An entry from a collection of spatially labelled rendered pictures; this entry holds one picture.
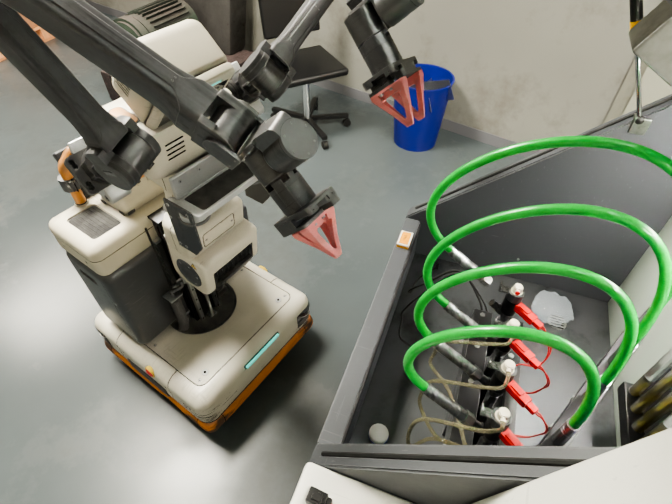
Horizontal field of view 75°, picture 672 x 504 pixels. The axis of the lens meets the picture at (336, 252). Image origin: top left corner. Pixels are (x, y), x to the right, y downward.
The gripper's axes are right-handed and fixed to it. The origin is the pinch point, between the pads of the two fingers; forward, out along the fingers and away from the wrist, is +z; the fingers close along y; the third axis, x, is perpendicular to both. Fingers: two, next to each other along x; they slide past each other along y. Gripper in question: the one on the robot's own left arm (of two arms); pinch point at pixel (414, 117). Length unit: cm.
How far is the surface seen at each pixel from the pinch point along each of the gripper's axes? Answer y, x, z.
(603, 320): 32, -4, 65
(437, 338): -32.2, -4.6, 24.7
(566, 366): 15, 2, 65
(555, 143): -11.2, -20.8, 12.1
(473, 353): -6.6, 8.5, 44.1
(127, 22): 139, 215, -153
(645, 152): -9.4, -28.9, 17.9
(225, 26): 205, 198, -134
